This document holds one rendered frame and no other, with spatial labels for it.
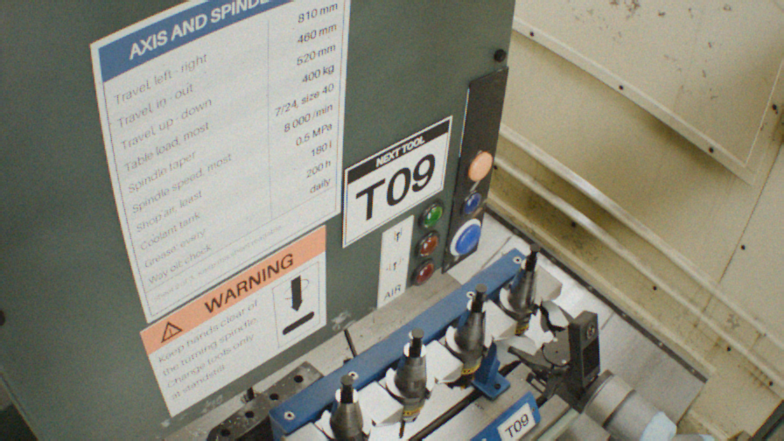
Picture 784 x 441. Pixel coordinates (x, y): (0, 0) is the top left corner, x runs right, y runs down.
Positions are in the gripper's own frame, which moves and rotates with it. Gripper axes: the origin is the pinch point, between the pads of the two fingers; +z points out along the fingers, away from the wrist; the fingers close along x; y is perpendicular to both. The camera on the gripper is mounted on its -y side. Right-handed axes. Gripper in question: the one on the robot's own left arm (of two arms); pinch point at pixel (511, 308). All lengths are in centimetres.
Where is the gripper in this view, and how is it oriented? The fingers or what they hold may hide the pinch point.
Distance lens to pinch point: 113.4
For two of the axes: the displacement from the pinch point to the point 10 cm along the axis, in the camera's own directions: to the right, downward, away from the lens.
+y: -0.9, 7.0, 7.1
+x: 7.3, -4.3, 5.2
